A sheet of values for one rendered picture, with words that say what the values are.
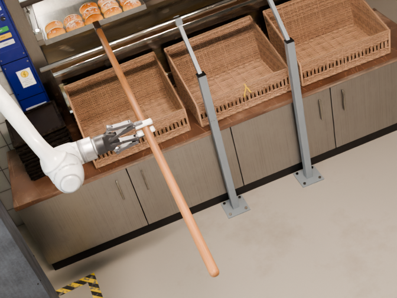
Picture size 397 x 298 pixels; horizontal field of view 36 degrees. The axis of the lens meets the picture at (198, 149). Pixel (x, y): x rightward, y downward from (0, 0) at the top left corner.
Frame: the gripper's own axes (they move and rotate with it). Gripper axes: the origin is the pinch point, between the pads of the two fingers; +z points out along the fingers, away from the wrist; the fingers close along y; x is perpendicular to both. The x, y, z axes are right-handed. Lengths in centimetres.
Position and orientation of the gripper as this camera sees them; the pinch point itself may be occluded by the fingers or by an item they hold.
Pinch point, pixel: (145, 127)
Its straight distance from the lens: 235.1
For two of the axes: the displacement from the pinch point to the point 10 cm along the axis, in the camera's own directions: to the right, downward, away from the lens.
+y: 2.1, 7.5, 6.3
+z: 9.2, -3.7, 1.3
